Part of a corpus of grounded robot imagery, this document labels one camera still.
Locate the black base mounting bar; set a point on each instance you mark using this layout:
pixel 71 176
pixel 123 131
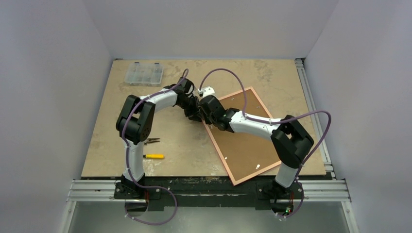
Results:
pixel 260 193

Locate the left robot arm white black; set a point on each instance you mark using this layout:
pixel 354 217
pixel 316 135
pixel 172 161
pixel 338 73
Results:
pixel 136 119

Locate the yellow screwdriver near front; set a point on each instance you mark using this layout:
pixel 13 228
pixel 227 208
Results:
pixel 154 156

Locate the yellow handled pliers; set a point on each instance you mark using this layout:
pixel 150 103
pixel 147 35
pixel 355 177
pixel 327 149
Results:
pixel 151 140

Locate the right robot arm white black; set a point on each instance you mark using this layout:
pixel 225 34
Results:
pixel 291 141

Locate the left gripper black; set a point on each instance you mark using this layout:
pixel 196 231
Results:
pixel 195 114

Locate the clear plastic organizer box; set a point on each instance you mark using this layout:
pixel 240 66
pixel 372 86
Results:
pixel 144 74

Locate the pink photo frame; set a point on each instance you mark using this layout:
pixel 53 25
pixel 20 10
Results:
pixel 244 151

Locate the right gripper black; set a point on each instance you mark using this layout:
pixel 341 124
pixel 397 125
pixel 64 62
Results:
pixel 205 113

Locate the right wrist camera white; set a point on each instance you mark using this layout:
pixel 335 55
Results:
pixel 206 91

